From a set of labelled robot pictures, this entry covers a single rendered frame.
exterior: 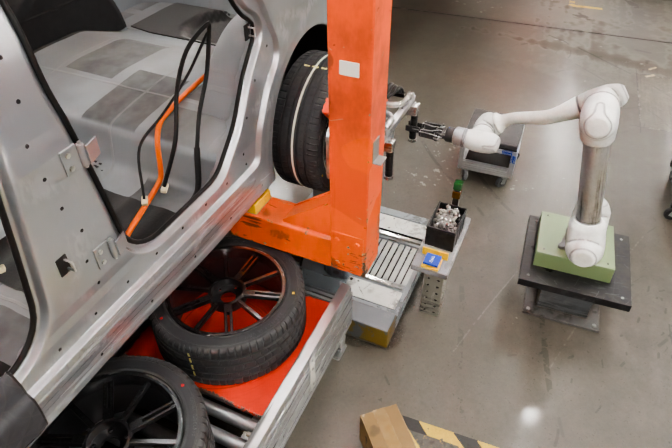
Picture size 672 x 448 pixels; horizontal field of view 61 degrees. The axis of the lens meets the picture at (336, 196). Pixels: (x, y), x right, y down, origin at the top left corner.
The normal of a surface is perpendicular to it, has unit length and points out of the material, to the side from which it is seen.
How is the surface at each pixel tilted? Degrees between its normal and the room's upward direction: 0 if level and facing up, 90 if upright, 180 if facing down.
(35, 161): 86
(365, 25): 90
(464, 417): 0
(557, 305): 90
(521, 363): 0
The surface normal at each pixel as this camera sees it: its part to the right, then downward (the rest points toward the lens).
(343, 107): -0.41, 0.57
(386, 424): 0.00, -0.78
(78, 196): 0.91, 0.23
